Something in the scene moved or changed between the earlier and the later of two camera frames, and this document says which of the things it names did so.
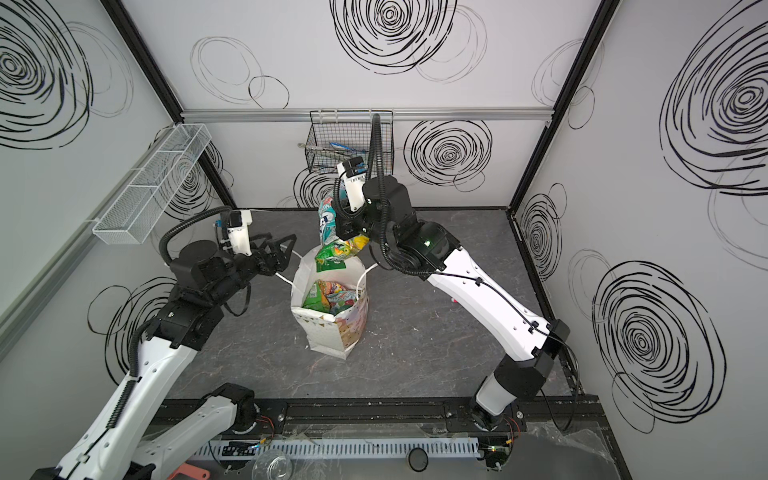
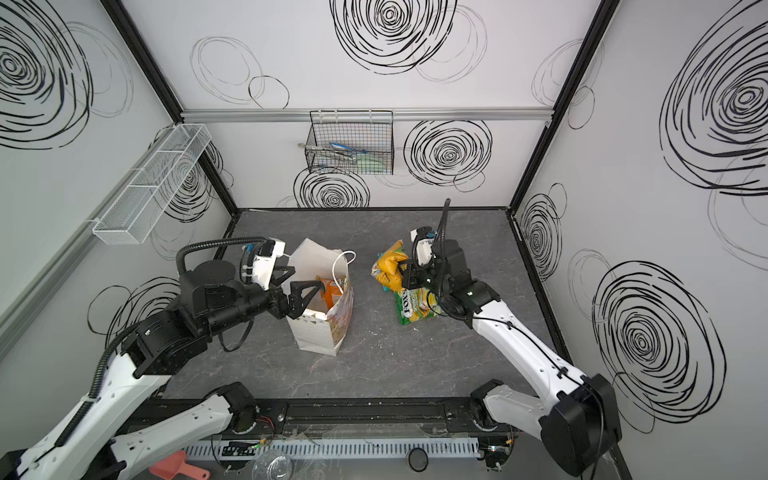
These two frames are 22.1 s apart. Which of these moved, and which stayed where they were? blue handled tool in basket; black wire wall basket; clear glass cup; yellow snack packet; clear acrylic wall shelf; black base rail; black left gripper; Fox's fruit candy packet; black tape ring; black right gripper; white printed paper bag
Moved: white printed paper bag; black right gripper; black left gripper; yellow snack packet; Fox's fruit candy packet
Stayed: black tape ring; black wire wall basket; clear acrylic wall shelf; blue handled tool in basket; black base rail; clear glass cup
